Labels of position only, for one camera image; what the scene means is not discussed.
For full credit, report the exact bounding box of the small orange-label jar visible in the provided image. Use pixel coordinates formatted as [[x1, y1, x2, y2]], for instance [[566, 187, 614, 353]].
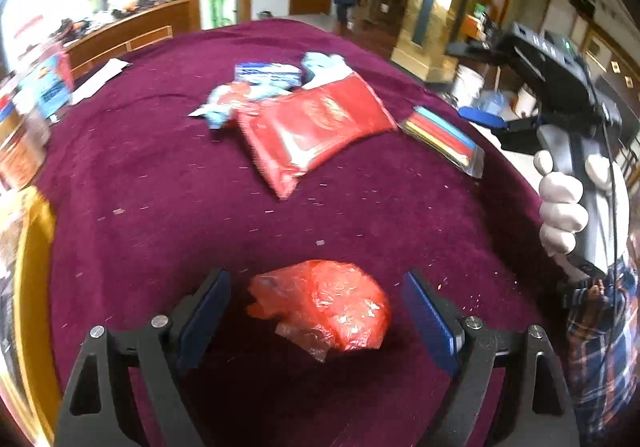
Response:
[[0, 117, 51, 190]]

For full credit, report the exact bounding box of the blue-label clear jar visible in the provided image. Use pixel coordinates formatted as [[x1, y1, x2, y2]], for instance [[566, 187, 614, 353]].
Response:
[[30, 44, 76, 120]]

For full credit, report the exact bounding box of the person's right hand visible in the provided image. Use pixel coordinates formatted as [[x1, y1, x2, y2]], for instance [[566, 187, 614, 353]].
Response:
[[534, 150, 618, 257]]

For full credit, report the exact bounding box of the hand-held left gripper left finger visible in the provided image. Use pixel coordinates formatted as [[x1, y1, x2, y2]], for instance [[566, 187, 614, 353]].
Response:
[[59, 268, 232, 447]]

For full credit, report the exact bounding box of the large red packet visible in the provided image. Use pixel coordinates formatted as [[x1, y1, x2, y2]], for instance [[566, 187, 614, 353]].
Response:
[[235, 72, 398, 200]]

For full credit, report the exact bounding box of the person's right forearm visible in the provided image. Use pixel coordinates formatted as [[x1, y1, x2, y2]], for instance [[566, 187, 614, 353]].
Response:
[[565, 227, 640, 447]]

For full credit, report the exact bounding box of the light blue cloth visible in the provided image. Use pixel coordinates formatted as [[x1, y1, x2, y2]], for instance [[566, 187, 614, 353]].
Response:
[[301, 52, 348, 88]]

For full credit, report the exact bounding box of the wooden counter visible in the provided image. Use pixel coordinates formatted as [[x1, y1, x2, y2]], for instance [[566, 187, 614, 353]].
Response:
[[65, 0, 193, 73]]

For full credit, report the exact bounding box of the white bucket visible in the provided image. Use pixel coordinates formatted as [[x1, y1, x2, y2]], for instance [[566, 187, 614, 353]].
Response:
[[452, 64, 485, 100]]

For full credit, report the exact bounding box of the maroon tablecloth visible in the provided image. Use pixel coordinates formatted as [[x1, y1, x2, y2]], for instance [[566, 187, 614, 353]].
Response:
[[35, 18, 576, 447]]

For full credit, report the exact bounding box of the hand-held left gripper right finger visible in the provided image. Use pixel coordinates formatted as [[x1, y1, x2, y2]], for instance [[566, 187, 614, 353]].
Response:
[[401, 269, 576, 447]]

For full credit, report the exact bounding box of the yellow bag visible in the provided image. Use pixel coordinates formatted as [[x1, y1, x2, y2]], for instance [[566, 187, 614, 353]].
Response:
[[0, 187, 58, 447]]

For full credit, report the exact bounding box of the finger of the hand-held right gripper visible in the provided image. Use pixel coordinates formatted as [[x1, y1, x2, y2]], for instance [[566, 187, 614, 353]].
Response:
[[458, 107, 543, 151], [446, 41, 511, 64]]

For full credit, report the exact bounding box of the pack of coloured sponges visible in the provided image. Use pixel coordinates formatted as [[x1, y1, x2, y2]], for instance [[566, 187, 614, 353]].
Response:
[[402, 106, 486, 179]]

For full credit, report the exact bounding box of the blue plastic bag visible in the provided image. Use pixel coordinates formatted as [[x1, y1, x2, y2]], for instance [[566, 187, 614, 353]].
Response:
[[475, 92, 512, 114]]

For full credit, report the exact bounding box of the red plastic bag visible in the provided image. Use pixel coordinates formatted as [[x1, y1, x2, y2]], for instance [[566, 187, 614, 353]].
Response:
[[246, 258, 392, 363]]

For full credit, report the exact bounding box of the white paper leaflet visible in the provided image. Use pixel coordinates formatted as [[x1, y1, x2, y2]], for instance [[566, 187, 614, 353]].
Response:
[[70, 58, 132, 105]]

